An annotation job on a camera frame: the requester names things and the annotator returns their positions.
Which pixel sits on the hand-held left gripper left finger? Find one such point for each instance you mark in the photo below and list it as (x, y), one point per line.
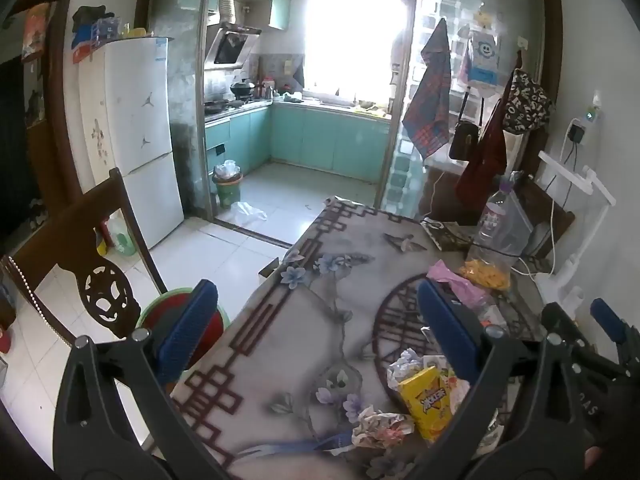
(192, 320)

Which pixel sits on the white plastic bag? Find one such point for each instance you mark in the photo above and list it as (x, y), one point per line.
(245, 212)

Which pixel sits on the patterned tote bag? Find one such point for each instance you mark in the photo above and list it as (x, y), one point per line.
(527, 102)

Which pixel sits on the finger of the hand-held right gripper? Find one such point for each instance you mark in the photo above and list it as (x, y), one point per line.
(556, 317)
(606, 317)

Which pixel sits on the teal kitchen base cabinets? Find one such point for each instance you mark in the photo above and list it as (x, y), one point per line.
(310, 130)

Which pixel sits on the steel range hood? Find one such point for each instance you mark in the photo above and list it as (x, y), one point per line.
(232, 45)

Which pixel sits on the yellow snack box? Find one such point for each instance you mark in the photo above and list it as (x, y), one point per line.
(430, 400)

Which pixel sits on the black handbag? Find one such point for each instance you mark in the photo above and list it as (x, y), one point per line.
(466, 137)

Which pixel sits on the clear bag of orange snacks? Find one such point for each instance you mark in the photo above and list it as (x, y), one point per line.
(487, 272)

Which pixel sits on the dark magazine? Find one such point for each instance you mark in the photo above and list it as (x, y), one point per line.
(445, 235)

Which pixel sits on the crushed clear plastic bottle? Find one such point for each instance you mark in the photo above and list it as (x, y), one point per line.
(489, 314)

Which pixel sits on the green plastic jug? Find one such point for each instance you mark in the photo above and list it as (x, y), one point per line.
(124, 242)

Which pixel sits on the small green kitchen bin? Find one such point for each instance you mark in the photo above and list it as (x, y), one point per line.
(227, 185)

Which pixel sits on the white desk lamp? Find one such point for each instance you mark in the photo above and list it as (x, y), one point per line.
(575, 172)

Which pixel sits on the black charger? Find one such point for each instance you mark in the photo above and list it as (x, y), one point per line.
(577, 132)

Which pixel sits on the dark red garment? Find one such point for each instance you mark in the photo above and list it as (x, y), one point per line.
(487, 155)

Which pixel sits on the red wall hanging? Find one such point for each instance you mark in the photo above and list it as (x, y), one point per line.
(35, 30)

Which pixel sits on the black wok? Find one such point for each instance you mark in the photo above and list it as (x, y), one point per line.
(241, 87)

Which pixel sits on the teal kitchen wall cabinets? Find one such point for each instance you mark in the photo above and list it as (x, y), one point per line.
(280, 7)

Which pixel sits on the plaid hanging cloth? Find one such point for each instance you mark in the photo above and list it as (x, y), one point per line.
(430, 105)

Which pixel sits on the carved wooden chair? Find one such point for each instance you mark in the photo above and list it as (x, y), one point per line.
(107, 290)

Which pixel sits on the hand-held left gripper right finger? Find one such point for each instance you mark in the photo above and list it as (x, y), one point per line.
(447, 325)

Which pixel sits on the blue package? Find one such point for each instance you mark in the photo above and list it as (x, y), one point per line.
(106, 27)

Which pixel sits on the robot figure wall poster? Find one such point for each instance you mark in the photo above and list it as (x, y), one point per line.
(485, 57)

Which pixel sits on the person's right hand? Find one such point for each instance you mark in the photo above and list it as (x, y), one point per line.
(595, 457)

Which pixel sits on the floral crumpled paper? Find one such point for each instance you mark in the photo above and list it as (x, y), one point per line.
(382, 427)

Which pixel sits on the printed floral tablecloth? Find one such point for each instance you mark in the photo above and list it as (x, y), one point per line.
(310, 350)

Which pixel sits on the white refrigerator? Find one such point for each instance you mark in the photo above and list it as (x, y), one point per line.
(140, 125)

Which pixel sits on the upright plastic bottle purple label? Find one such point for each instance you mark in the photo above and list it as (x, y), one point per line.
(492, 220)

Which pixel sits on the pink plastic bag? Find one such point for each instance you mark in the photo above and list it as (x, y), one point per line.
(457, 280)

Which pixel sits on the dark cloth bundle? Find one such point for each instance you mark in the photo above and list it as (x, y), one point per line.
(90, 14)

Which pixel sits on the white crumpled paper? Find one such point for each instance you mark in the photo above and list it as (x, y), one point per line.
(407, 365)

